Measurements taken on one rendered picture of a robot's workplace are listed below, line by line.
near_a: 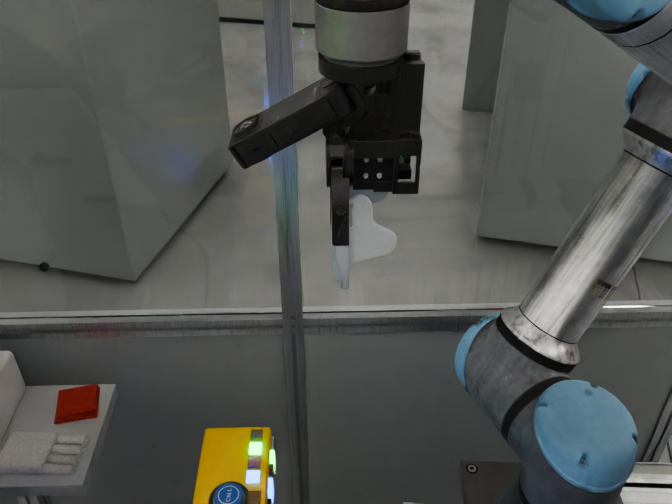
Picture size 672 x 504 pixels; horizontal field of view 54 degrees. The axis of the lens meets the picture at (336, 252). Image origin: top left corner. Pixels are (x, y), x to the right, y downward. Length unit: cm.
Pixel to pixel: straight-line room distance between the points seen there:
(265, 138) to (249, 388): 95
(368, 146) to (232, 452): 58
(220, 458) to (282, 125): 58
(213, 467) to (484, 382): 40
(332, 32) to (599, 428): 54
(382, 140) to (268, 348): 87
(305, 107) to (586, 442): 49
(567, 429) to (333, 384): 73
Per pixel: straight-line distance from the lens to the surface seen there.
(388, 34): 53
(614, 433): 83
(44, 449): 134
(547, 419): 81
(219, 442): 102
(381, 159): 57
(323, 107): 55
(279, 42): 104
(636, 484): 121
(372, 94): 56
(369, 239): 59
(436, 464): 168
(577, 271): 85
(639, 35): 51
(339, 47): 53
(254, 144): 57
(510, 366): 87
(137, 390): 150
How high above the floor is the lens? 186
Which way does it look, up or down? 35 degrees down
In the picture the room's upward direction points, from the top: straight up
